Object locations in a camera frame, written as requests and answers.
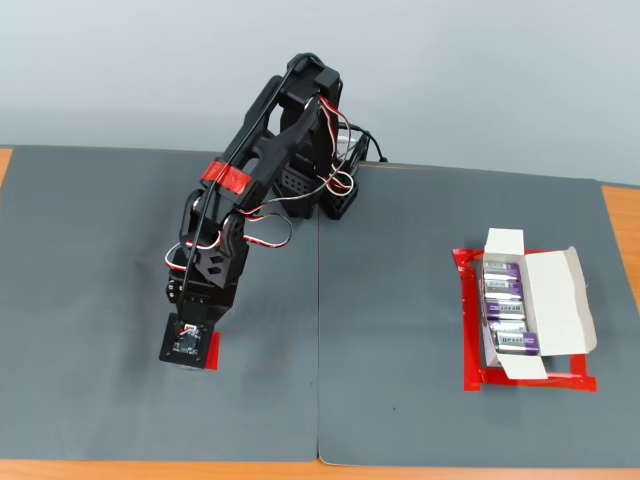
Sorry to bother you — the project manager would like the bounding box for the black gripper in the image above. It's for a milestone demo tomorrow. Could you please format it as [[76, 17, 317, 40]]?
[[163, 246, 247, 332]]

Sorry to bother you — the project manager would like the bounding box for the white cardboard battery box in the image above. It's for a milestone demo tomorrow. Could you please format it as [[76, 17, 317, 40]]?
[[480, 227, 599, 382]]

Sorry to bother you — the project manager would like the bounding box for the red tape patch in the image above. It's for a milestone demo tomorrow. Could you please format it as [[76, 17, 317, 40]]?
[[200, 331, 222, 372]]

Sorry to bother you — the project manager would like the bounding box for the red tape band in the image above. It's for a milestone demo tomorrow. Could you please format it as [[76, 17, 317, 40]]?
[[200, 160, 253, 197]]

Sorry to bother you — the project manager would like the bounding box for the grey table mat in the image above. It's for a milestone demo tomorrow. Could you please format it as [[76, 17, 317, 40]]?
[[0, 144, 322, 464], [317, 160, 640, 470]]

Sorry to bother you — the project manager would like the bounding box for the black table clamp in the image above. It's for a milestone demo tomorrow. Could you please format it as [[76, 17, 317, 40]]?
[[273, 159, 317, 219]]

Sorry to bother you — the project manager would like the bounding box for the red white servo wire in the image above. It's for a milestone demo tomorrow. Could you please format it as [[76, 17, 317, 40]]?
[[235, 96, 371, 251], [163, 233, 222, 275]]

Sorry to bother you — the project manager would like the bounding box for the black camera cable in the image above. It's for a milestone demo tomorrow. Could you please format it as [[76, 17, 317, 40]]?
[[179, 52, 322, 329]]

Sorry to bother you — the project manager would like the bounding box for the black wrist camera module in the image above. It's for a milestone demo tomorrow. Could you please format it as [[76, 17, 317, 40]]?
[[158, 312, 209, 372]]

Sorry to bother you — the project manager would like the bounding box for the black power cable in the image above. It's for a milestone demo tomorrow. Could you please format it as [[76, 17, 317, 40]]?
[[348, 127, 391, 164]]

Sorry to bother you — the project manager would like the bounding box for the red tape frame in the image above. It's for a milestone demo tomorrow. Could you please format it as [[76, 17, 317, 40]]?
[[451, 246, 599, 394]]

